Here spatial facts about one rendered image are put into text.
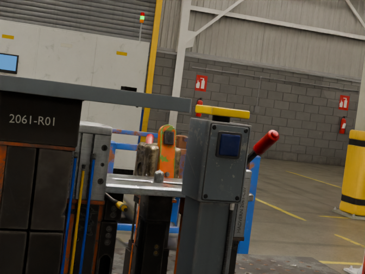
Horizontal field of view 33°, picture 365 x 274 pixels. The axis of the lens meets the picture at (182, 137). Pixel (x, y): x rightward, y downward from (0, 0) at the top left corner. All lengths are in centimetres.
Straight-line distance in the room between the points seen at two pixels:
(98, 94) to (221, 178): 22
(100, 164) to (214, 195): 20
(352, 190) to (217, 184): 733
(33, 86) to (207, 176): 27
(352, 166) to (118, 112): 340
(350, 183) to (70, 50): 424
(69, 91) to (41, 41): 818
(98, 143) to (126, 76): 815
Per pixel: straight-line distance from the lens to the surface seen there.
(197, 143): 86
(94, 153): 95
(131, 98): 76
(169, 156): 135
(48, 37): 893
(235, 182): 87
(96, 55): 901
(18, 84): 73
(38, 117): 77
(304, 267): 201
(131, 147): 288
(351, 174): 819
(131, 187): 110
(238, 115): 86
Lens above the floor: 116
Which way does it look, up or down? 3 degrees down
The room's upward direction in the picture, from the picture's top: 7 degrees clockwise
